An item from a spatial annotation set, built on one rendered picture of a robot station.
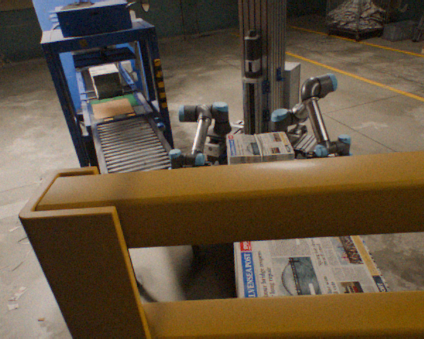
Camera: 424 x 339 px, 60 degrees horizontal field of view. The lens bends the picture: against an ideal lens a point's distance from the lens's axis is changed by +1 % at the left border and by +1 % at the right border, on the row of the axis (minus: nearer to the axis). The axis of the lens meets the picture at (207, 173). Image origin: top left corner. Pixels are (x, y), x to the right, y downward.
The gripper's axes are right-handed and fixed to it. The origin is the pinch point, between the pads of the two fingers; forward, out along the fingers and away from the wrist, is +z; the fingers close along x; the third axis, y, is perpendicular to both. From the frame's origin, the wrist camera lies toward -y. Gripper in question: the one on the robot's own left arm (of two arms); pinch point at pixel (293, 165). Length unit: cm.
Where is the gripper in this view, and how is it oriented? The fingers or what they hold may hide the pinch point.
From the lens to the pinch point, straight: 236.4
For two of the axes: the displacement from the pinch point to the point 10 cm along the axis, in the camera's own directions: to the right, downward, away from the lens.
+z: -10.0, 0.8, 0.5
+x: 0.0, 5.1, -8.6
